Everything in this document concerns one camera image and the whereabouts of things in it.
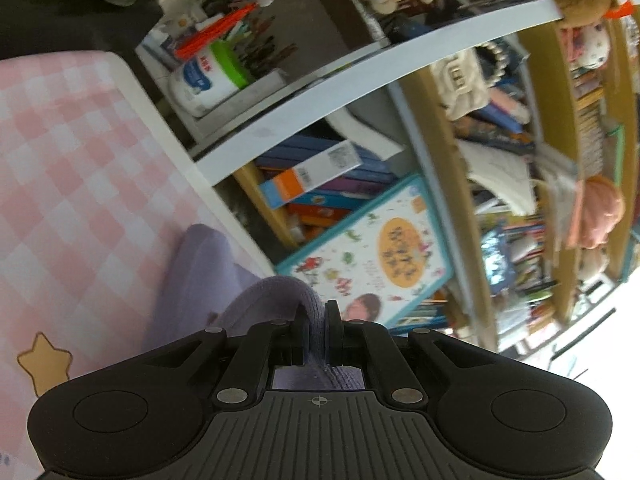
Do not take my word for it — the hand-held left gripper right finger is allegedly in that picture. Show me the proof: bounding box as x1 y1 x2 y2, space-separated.
325 300 507 407

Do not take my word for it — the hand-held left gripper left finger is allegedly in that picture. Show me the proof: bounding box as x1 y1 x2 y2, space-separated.
131 304 311 407

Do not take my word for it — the lavender knit garment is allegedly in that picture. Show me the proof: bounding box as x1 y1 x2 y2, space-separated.
142 223 367 392

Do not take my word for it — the teal-bordered picture book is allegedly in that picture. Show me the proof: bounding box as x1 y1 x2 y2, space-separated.
275 173 455 329

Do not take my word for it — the stack of blue books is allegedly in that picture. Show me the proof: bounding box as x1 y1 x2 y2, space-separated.
254 131 402 232

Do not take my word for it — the white and orange box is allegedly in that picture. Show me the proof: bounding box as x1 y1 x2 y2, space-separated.
258 139 364 211

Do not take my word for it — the open white book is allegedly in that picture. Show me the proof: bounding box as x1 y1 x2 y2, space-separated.
456 139 539 217

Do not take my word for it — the white wooden shelf unit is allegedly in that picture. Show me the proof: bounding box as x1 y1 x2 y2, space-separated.
135 0 640 382

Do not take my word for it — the white tub with green lid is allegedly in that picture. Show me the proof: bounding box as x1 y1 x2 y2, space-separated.
167 39 254 119

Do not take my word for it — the pink checkered blanket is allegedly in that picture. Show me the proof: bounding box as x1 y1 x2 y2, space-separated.
0 50 274 480

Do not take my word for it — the cream quilted handbag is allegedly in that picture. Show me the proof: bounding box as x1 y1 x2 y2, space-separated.
430 46 489 122

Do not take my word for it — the pink knitted hat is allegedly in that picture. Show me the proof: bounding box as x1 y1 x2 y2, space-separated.
566 174 627 252

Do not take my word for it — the holder full of pens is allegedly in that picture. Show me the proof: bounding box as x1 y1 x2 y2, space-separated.
199 0 302 82

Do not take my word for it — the red tassel ornament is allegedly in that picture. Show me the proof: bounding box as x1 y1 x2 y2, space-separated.
173 0 277 60

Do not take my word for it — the white spotted plush doll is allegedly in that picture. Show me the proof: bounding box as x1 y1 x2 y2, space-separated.
559 19 614 72

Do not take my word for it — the dark cloth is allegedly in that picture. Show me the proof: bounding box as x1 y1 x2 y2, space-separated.
0 0 172 62

